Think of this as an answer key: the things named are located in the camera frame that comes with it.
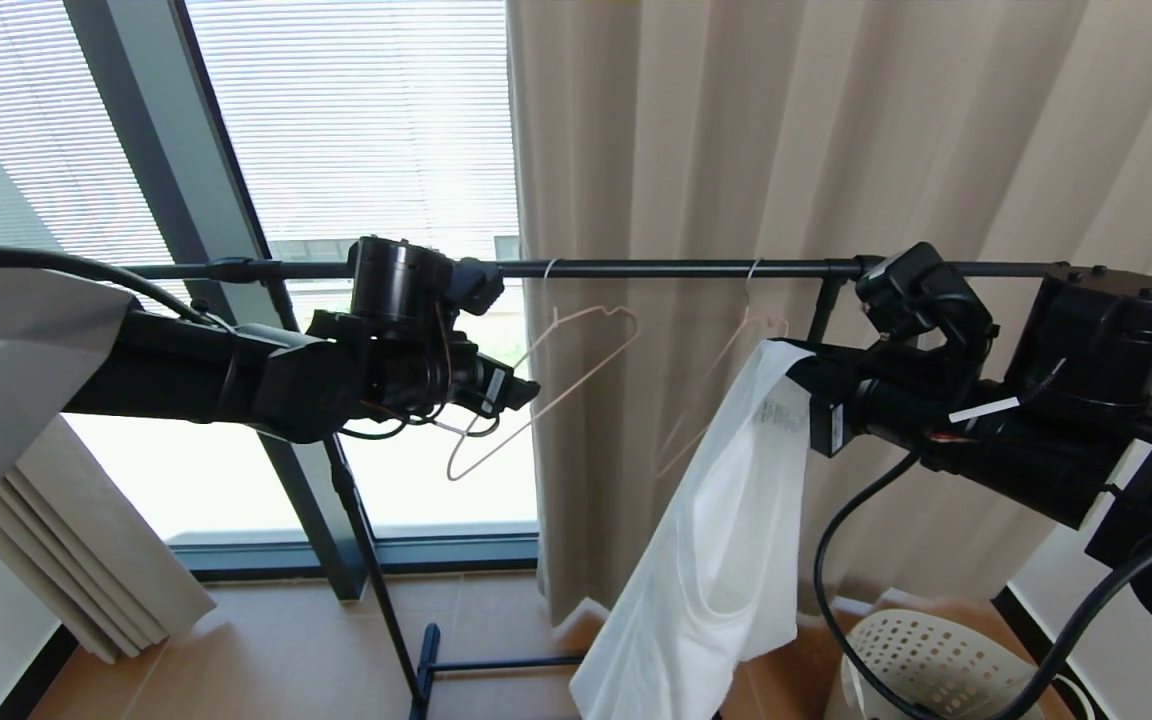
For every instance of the white printed t-shirt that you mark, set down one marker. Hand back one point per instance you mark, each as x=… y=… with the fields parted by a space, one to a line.
x=726 y=560

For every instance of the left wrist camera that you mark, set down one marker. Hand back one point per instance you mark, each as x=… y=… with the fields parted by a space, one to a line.
x=476 y=285

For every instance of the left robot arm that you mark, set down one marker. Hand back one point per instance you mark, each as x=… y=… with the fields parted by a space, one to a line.
x=186 y=370

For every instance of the white laundry basket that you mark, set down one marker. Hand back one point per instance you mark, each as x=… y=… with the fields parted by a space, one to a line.
x=946 y=660

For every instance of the black clothes rack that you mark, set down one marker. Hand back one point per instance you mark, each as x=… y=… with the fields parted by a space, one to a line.
x=656 y=268

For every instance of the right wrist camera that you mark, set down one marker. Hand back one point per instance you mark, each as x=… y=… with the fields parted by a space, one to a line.
x=911 y=290

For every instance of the pink clothes hanger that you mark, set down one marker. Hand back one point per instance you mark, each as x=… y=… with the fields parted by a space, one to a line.
x=748 y=290
x=626 y=322

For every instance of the beige curtain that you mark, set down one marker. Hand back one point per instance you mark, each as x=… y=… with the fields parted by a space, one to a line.
x=86 y=540
x=736 y=130

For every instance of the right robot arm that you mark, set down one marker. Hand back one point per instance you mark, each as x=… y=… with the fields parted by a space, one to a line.
x=1096 y=340

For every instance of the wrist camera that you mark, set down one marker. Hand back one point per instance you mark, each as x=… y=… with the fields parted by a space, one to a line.
x=911 y=290
x=476 y=285

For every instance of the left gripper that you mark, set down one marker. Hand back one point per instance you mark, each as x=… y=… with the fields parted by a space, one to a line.
x=426 y=370

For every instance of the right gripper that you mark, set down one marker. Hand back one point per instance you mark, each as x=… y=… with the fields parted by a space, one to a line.
x=1026 y=460

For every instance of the window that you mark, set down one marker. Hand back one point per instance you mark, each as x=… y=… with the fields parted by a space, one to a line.
x=366 y=120

